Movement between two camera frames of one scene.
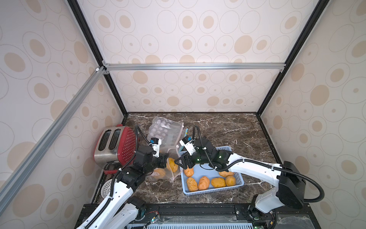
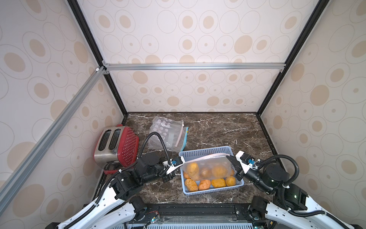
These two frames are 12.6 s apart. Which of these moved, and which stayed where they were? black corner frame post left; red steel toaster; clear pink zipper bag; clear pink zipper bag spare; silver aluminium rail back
Moved: clear pink zipper bag
Stayed: black corner frame post left; silver aluminium rail back; red steel toaster; clear pink zipper bag spare
